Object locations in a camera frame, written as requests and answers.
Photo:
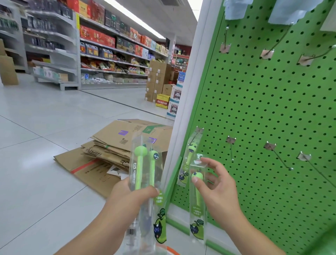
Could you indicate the person's left hand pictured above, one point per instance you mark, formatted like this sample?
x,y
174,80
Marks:
x,y
126,207

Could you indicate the person's right hand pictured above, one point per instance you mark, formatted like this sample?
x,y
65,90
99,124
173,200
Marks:
x,y
223,197

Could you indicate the bundle of clear kids toothbrushes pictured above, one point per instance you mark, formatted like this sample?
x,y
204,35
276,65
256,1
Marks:
x,y
139,163

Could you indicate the green pegboard display rack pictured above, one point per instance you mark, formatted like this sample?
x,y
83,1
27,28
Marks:
x,y
262,94

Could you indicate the row of blue toothbrush packs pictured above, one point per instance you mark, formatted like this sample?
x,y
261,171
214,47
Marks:
x,y
237,8

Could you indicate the row of twin toothbrush packs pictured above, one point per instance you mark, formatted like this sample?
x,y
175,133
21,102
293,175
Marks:
x,y
294,9

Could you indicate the bundle of green toothbrush packs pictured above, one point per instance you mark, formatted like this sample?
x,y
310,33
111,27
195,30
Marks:
x,y
329,16

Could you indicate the white endcap shelf unit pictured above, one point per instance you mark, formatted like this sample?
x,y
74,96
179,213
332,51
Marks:
x,y
52,52

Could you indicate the pile of flattened cardboard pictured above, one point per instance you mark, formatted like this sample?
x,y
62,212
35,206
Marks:
x,y
105,152

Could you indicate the white blue carton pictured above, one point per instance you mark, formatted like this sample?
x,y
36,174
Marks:
x,y
176,97

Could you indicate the red yellow carton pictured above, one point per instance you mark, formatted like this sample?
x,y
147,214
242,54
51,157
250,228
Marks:
x,y
162,101

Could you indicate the stack of brown cartons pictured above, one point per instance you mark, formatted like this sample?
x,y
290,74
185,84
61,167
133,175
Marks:
x,y
157,79

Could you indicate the stocked store shelves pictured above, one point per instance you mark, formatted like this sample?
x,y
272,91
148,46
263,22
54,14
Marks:
x,y
115,47

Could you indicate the brown cardboard boxes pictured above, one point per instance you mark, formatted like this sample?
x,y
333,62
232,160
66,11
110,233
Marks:
x,y
8,65

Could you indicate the ceiling light strip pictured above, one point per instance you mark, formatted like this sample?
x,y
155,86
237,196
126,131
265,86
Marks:
x,y
134,18

